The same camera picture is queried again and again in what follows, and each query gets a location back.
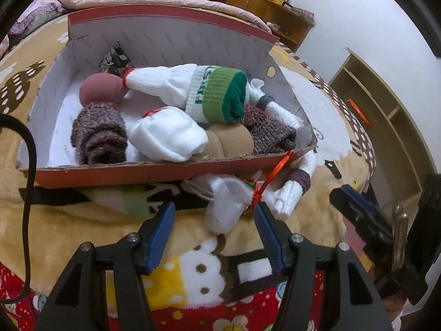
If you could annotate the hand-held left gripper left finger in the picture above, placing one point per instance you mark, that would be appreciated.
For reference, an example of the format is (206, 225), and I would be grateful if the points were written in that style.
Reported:
(160, 234)

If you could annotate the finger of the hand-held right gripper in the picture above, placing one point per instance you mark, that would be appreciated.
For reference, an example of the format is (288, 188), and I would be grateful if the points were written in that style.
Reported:
(358, 210)

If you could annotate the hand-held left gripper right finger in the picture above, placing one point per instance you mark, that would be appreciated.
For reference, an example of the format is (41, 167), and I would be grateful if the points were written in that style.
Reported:
(268, 234)

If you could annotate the white sock bundle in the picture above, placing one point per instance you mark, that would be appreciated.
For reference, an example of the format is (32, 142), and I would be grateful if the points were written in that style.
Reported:
(168, 138)

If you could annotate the tan sock ball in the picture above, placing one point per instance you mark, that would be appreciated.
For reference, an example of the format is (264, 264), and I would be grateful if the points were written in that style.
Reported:
(231, 141)

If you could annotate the purple maroon knitted sock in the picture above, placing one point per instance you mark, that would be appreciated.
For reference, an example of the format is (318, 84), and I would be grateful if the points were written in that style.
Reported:
(100, 134)
(268, 131)

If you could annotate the white towel grey tie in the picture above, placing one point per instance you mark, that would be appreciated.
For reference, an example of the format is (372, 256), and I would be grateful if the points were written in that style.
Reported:
(282, 113)

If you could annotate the white and green sock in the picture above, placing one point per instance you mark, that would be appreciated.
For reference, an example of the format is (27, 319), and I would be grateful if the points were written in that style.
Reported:
(220, 93)

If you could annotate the pink sock ball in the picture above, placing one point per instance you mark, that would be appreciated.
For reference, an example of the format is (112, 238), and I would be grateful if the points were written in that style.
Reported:
(100, 89)

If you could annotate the dark patterned fabric pouch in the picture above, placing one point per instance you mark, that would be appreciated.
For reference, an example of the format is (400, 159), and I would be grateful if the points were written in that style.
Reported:
(117, 58)

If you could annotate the red cardboard box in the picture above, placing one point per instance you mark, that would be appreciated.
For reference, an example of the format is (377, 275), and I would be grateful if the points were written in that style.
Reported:
(172, 38)

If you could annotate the silver metal spring clip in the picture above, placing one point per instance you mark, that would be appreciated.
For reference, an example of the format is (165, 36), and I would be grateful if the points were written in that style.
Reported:
(399, 234)

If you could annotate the rolled white towel purple tie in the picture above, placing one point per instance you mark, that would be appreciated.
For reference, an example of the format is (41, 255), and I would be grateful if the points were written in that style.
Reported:
(289, 200)

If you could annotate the brown printed blanket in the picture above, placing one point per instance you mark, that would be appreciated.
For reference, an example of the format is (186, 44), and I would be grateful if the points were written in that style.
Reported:
(86, 220)

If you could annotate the red cartoon printed sheet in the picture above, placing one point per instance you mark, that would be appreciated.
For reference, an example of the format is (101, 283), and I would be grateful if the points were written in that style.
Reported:
(206, 317)

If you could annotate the orange tool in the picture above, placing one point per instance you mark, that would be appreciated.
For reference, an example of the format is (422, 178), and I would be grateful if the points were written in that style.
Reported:
(360, 112)

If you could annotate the light wooden shelf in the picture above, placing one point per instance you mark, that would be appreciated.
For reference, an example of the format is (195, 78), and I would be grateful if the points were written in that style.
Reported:
(361, 72)

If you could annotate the long wooden cabinet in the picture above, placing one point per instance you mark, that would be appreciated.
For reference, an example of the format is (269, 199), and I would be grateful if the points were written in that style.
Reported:
(296, 24)

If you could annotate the pile of small boxes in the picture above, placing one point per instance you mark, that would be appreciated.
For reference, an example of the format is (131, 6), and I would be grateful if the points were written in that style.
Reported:
(279, 1)

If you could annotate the pink rolled quilt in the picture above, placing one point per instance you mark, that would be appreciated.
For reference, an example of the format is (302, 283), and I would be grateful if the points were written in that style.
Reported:
(155, 3)

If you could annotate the purple ruffled pillow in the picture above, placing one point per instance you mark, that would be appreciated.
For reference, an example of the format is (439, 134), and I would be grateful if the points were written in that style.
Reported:
(38, 10)

